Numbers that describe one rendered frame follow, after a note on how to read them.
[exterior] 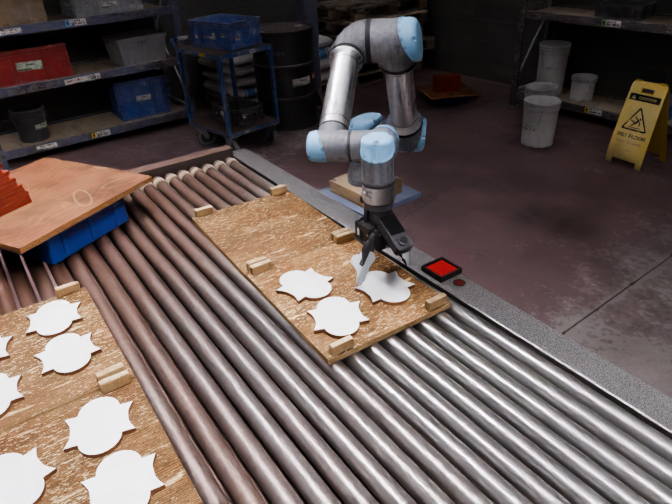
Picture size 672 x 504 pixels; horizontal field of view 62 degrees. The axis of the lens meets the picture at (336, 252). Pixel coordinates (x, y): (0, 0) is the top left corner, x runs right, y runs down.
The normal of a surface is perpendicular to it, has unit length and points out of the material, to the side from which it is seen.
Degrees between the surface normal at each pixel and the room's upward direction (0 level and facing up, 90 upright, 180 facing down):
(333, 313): 0
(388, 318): 0
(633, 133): 77
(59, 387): 0
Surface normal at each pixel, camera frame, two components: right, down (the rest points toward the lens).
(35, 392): -0.04, -0.86
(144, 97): 0.56, 0.41
